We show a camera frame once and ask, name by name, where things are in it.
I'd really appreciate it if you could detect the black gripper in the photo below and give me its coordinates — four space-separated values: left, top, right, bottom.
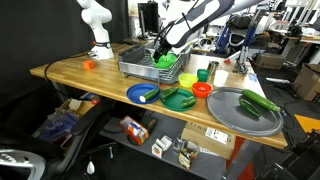
152 37 172 63

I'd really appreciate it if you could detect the light green bowl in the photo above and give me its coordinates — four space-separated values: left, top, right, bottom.
152 53 176 69

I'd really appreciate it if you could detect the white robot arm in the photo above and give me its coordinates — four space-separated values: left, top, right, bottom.
76 0 114 60

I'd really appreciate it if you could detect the yellow bowl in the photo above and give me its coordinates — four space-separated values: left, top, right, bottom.
178 73 198 88

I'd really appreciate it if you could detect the orange bowl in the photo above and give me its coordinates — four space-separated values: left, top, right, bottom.
192 82 212 98

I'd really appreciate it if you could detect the grey dish rack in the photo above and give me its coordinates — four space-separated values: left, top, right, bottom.
118 43 192 84

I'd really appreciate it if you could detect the black computer monitor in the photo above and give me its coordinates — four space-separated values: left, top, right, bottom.
138 1 159 39

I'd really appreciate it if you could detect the cucumber piece on green plate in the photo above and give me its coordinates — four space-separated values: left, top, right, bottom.
160 87 178 100

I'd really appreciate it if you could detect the blue plate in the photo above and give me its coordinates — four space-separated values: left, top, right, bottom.
126 83 160 104

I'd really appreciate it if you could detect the dark green cup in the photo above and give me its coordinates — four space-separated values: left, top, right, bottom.
197 69 209 82

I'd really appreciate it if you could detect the cucumber piece on blue plate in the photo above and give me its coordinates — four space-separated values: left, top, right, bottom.
139 89 159 102

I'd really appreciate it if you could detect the dark green plate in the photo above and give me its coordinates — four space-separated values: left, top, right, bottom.
160 88 196 112

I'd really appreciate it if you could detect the steel cup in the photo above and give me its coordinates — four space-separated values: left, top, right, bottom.
207 61 220 75

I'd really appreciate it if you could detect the small cucumber piece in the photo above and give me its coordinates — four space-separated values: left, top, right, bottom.
181 96 196 108

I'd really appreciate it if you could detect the white cup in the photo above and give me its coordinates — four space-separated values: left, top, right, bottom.
213 70 229 87

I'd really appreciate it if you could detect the orange cube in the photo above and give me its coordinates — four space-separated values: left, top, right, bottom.
83 60 95 70

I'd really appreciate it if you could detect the large grey tray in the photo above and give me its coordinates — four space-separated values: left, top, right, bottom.
207 87 284 136

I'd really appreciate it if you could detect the colourful box on shelf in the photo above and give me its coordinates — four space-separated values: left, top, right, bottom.
120 116 149 145

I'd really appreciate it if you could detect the small white box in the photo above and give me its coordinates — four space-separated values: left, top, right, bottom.
152 135 172 158

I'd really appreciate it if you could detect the short cucumber on tray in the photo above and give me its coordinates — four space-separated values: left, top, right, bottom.
239 99 261 117

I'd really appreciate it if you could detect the long cucumber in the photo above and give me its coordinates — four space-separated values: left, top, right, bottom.
242 89 280 112

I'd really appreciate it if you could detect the cardboard box under table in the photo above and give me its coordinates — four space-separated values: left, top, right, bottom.
181 122 235 159

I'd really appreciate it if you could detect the black office chair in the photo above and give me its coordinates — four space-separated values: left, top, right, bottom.
0 99 113 180

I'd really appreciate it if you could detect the cardboard box at right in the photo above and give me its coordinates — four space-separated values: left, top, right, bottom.
293 63 320 102

